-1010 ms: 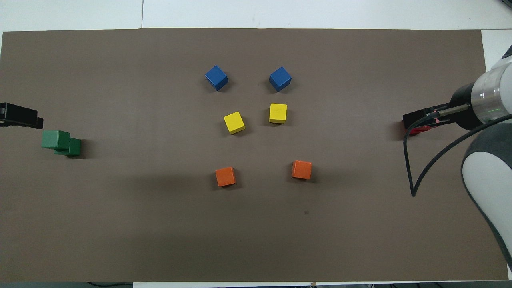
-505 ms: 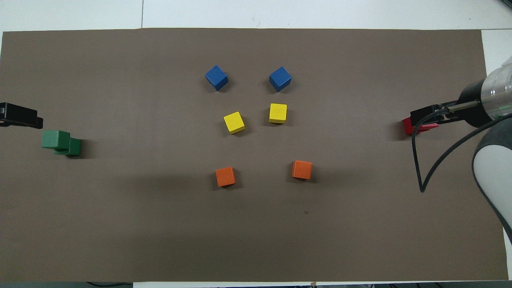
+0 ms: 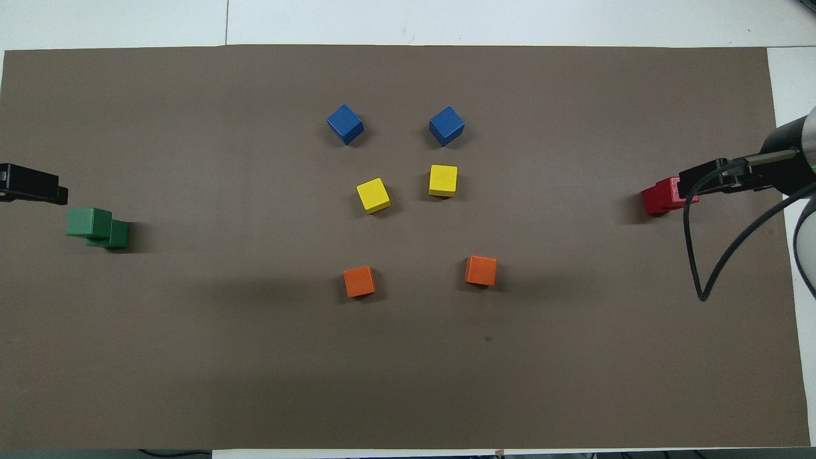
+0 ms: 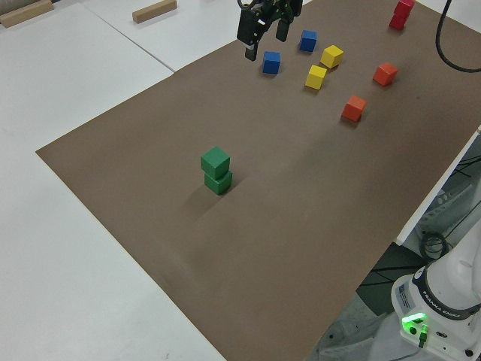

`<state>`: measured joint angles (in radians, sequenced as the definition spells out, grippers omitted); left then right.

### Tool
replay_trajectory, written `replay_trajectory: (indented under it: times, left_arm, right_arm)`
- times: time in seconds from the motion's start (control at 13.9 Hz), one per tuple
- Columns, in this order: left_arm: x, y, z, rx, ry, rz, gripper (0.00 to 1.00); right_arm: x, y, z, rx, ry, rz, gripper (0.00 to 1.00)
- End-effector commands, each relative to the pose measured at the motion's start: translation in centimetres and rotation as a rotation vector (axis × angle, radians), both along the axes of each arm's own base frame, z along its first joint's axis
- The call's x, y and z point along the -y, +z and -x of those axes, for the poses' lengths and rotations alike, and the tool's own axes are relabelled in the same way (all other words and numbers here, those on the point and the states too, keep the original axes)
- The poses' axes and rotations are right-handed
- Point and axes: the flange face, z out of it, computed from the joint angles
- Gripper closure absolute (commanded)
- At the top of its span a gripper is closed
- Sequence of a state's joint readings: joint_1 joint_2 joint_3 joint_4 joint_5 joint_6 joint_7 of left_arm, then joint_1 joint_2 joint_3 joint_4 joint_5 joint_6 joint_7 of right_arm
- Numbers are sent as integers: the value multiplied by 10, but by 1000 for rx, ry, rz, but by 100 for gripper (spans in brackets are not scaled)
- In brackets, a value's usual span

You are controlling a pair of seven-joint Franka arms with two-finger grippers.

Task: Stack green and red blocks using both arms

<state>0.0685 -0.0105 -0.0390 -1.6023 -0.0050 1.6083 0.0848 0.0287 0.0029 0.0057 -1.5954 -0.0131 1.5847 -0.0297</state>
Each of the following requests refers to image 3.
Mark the brown paper table mat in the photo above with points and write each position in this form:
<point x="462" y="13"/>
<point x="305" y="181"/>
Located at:
<point x="255" y="357"/>

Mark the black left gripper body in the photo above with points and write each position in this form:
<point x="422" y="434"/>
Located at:
<point x="5" y="182"/>

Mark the orange wooden cube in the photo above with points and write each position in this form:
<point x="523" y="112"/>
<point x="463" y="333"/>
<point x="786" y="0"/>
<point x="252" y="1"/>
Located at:
<point x="481" y="270"/>
<point x="359" y="281"/>

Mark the yellow wooden cube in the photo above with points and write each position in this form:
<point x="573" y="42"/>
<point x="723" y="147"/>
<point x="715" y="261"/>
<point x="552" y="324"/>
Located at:
<point x="443" y="180"/>
<point x="373" y="194"/>

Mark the red wooden cube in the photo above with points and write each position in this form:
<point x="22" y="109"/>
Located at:
<point x="668" y="191"/>
<point x="650" y="201"/>

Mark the blue wooden cube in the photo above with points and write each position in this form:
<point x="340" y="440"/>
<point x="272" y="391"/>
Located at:
<point x="345" y="123"/>
<point x="446" y="125"/>

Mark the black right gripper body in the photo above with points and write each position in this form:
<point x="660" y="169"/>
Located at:
<point x="784" y="137"/>

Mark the green wooden cube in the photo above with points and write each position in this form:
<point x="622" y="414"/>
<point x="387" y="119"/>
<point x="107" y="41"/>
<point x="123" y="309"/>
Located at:
<point x="119" y="234"/>
<point x="88" y="223"/>

